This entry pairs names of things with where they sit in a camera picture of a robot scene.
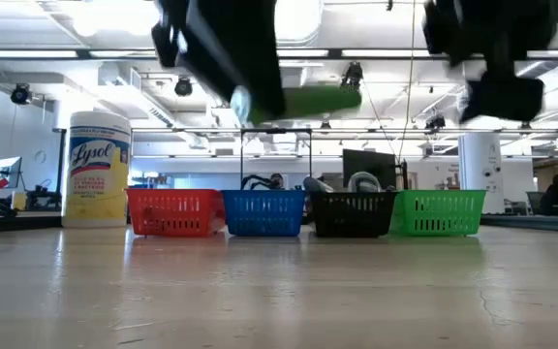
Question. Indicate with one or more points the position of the small silver monitor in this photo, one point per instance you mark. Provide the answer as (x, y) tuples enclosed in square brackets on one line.
[(9, 172)]

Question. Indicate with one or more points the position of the red plastic basket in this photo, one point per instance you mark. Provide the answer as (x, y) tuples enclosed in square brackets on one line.
[(177, 213)]

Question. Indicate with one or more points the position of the black plastic basket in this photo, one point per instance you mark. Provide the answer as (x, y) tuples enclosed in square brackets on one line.
[(351, 213)]

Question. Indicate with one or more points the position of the black monitor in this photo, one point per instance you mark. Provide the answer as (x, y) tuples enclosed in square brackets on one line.
[(376, 162)]

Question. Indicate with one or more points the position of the green plastic basket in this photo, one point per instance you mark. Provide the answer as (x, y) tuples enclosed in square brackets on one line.
[(439, 213)]

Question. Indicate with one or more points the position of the black overhead frame bar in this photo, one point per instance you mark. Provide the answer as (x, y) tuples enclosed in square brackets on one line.
[(334, 53)]

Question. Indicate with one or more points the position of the blue plastic basket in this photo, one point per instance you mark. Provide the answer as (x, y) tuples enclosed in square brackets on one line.
[(264, 213)]

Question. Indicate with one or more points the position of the green travel bottle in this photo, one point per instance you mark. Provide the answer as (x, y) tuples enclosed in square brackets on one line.
[(318, 102)]

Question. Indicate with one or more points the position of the blue-grey table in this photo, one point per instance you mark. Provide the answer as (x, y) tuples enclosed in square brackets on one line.
[(540, 223)]

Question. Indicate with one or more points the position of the Lysol wipes canister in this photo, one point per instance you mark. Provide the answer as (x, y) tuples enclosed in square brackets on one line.
[(97, 169)]

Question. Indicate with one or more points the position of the black overhead camera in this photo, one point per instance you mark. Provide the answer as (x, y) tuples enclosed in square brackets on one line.
[(352, 75)]

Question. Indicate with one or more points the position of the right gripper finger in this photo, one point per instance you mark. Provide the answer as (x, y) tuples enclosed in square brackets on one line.
[(506, 97), (439, 29)]

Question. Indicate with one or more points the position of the person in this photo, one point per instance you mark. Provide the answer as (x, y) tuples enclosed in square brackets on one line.
[(557, 194), (277, 181)]

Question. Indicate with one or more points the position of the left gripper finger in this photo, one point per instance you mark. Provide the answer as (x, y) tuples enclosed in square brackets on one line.
[(250, 53), (167, 46)]

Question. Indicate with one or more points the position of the black background robot arm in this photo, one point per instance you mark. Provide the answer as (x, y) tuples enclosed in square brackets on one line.
[(255, 180)]

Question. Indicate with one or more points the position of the black equipment pile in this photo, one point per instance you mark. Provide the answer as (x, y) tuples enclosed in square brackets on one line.
[(44, 199)]

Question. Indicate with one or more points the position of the white round pillar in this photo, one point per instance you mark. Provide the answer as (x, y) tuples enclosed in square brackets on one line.
[(480, 165)]

